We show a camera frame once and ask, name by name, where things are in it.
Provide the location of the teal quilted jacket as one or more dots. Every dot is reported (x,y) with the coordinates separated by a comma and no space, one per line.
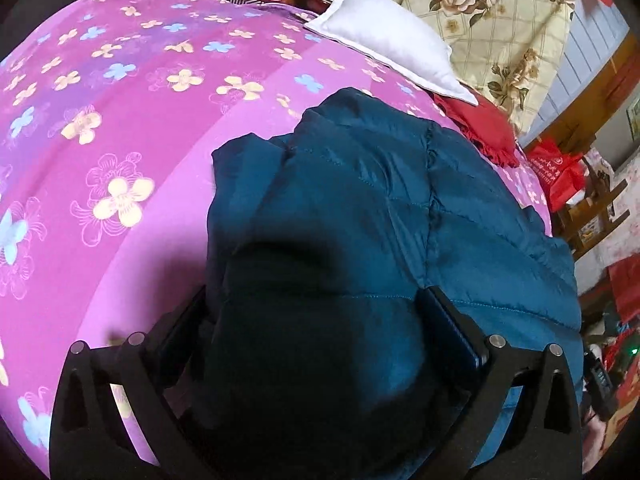
(360,200)

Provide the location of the red fringed cloth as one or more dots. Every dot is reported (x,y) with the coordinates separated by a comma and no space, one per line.
(487,120)

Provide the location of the red gift bag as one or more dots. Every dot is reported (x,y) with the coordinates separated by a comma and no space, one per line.
(625,287)

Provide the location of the blue panelled wooden headboard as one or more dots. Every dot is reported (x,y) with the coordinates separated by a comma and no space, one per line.
(585,60)

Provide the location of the framed wall picture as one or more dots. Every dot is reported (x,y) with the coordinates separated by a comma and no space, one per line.
(634,117)

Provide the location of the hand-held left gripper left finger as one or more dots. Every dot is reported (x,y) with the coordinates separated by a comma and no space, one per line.
(172,327)

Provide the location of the cream rose print quilt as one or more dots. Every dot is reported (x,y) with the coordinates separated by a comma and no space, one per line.
(500,25)

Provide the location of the wooden chair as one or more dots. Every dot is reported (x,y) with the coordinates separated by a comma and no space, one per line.
(595,210)

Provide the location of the red shopping bag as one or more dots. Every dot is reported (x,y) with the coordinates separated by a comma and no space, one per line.
(557,170)

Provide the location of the white pillow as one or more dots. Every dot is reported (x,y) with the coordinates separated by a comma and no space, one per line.
(390,35)

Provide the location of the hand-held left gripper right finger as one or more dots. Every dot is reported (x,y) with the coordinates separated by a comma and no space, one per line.
(450,330)

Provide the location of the pink floral bed sheet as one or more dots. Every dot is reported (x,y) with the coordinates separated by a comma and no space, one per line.
(125,135)

